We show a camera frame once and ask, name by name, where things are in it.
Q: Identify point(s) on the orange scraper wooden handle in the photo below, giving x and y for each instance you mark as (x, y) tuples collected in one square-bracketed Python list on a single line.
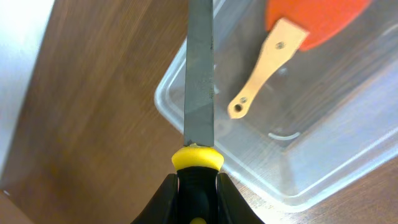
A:
[(293, 25)]

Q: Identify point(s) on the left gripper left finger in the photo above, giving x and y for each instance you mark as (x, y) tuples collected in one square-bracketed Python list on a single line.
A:
[(162, 207)]

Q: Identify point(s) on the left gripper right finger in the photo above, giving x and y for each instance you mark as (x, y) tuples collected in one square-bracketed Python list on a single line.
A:
[(233, 209)]

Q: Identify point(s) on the clear plastic container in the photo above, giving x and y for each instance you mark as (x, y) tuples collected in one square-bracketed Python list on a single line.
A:
[(325, 119)]

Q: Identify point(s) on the metal file yellow-black handle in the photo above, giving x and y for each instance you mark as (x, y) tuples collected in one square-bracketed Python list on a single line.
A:
[(197, 163)]

